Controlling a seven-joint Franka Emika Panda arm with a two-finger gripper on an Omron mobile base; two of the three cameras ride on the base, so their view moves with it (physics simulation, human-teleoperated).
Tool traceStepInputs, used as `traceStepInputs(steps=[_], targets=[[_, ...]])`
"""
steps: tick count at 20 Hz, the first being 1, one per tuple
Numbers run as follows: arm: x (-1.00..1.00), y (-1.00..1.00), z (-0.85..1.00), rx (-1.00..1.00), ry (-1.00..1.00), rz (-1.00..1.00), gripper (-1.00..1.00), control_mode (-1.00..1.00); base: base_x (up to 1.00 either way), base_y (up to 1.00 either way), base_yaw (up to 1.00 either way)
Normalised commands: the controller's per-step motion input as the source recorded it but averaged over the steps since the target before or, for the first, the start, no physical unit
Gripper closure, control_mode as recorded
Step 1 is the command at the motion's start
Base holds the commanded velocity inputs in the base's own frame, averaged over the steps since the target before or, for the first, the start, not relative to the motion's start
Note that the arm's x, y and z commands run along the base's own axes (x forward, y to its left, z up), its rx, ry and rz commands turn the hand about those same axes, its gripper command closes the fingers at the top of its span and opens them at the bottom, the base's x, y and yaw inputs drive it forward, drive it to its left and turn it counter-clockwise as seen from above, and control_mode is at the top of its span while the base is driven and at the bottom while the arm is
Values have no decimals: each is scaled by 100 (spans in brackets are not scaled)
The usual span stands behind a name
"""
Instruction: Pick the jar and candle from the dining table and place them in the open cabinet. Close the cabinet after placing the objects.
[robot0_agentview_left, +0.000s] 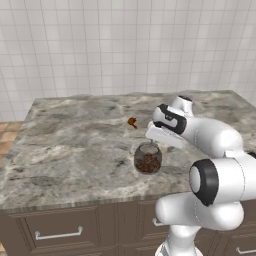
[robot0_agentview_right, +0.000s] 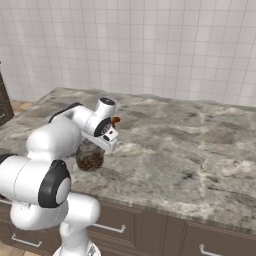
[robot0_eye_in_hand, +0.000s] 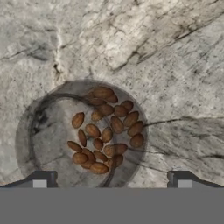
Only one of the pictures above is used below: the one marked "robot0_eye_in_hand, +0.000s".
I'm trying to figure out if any clear glass jar with almonds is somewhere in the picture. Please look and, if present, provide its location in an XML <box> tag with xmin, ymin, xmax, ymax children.
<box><xmin>15</xmin><ymin>79</ymin><xmax>149</xmax><ymax>189</ymax></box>

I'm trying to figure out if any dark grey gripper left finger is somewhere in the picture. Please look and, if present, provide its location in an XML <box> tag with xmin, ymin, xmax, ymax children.
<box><xmin>0</xmin><ymin>170</ymin><xmax>59</xmax><ymax>189</ymax></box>

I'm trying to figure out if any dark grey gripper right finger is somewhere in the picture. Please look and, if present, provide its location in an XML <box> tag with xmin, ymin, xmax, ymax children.
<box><xmin>166</xmin><ymin>170</ymin><xmax>224</xmax><ymax>189</ymax></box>

